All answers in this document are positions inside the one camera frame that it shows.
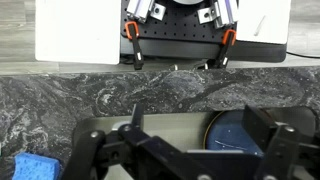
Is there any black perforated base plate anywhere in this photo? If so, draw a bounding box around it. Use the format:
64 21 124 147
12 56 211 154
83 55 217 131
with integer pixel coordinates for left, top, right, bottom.
119 0 288 64

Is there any white paper sheet with crease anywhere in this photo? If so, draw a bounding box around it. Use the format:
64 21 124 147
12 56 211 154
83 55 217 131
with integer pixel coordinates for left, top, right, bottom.
235 0 293 46

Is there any orange black bar clamp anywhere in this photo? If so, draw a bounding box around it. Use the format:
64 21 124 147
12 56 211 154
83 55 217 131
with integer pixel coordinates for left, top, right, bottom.
213 28 238 69
124 21 145 71

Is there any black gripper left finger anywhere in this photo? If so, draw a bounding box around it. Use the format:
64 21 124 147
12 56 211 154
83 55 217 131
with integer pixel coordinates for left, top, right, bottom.
63 103 208 180

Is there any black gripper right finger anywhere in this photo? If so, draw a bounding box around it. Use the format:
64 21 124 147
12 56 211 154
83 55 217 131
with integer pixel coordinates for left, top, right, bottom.
242 105 303 180

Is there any blue sponge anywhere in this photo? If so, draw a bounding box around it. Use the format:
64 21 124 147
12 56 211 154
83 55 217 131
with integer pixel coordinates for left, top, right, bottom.
12 152 62 180

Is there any black floor cable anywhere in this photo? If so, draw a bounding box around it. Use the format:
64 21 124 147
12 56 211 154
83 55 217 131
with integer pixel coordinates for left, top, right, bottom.
285 50 320 60

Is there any stainless steel sink basin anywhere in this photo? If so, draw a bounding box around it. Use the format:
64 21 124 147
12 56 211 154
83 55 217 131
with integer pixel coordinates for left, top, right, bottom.
72 106 317 180

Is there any silver corner bracket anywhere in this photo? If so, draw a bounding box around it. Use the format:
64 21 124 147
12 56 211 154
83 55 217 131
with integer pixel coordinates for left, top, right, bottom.
196 6 218 25
149 2 167 22

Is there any large white paper sheet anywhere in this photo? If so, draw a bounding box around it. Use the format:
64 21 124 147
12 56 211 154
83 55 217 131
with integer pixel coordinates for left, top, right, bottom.
34 0 122 66

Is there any aluminium extrusion bar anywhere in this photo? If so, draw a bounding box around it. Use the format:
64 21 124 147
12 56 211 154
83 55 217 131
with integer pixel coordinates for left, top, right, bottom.
213 0 240 30
125 0 156 24

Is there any dark blue plate gold rim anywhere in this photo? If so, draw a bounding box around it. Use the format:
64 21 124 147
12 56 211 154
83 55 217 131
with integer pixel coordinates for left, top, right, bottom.
203 109 265 158

